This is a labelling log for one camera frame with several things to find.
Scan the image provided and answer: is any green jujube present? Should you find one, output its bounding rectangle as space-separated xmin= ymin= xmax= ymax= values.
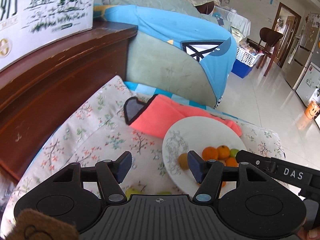
xmin=156 ymin=191 xmax=172 ymax=196
xmin=125 ymin=187 xmax=142 ymax=199
xmin=229 ymin=148 xmax=239 ymax=158

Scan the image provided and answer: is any person right hand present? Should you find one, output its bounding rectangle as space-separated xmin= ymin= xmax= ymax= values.
xmin=298 ymin=227 xmax=320 ymax=240

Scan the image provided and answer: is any small orange on plate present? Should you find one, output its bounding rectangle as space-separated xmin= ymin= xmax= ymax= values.
xmin=225 ymin=157 xmax=239 ymax=167

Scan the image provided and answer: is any kiwi on plate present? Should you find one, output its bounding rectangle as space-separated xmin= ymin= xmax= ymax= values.
xmin=177 ymin=153 xmax=189 ymax=170

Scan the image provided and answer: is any white floral plate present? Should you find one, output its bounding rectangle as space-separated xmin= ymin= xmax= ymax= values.
xmin=162 ymin=116 xmax=247 ymax=197

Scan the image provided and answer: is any floral tablecloth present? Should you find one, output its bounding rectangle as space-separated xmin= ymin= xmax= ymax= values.
xmin=0 ymin=75 xmax=286 ymax=238

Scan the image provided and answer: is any orange smiley bucket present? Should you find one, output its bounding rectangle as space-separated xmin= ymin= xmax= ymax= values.
xmin=304 ymin=100 xmax=319 ymax=120

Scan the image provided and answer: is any pink fleece cloth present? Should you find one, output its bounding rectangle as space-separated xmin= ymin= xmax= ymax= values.
xmin=124 ymin=94 xmax=242 ymax=139

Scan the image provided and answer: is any brown plush sleeve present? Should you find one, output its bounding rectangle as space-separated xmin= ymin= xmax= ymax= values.
xmin=4 ymin=209 xmax=80 ymax=240

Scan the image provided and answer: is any blue plastic bin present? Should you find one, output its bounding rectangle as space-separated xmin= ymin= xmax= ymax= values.
xmin=232 ymin=60 xmax=253 ymax=79

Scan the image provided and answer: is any white plastic basket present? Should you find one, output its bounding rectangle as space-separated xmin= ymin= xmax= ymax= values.
xmin=236 ymin=47 xmax=262 ymax=67

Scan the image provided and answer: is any silver refrigerator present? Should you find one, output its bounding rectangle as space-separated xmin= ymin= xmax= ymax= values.
xmin=283 ymin=13 xmax=319 ymax=90

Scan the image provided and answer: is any dark wooden chair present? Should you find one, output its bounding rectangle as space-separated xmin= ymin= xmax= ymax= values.
xmin=246 ymin=27 xmax=284 ymax=76

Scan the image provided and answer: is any white milk carton box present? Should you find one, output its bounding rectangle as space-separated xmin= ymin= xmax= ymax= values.
xmin=1 ymin=0 xmax=94 ymax=70

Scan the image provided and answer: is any wooden door frame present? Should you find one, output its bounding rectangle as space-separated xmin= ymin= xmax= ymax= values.
xmin=272 ymin=2 xmax=302 ymax=68

